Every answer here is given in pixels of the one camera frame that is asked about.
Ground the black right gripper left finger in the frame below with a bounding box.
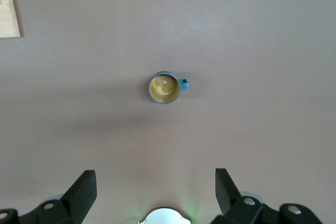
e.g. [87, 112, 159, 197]
[0, 170, 98, 224]

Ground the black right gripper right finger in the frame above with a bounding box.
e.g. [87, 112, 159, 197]
[211, 168, 324, 224]

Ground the dark teal cup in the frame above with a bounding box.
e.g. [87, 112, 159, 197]
[148, 71, 190, 105]

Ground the wooden cutting board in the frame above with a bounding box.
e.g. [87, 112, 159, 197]
[0, 0, 22, 39]

